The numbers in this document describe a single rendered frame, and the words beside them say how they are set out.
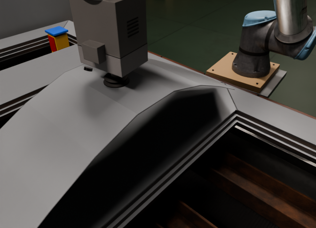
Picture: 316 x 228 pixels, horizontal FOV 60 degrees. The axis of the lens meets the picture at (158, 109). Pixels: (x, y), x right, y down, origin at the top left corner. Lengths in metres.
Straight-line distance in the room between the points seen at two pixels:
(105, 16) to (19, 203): 0.26
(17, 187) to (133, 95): 0.20
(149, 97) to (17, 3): 0.91
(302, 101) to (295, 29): 1.52
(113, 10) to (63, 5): 0.97
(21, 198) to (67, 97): 0.16
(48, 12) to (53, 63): 0.41
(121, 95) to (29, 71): 0.53
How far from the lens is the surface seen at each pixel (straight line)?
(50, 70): 0.90
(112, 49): 0.39
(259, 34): 1.08
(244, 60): 1.13
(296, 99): 2.47
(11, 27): 1.24
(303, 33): 1.00
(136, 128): 0.62
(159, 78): 0.47
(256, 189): 0.75
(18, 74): 0.91
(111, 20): 0.37
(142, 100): 0.40
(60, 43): 1.08
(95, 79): 0.47
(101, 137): 0.37
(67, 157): 0.38
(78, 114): 0.42
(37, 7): 1.27
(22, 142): 0.45
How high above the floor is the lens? 1.25
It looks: 37 degrees down
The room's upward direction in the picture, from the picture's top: straight up
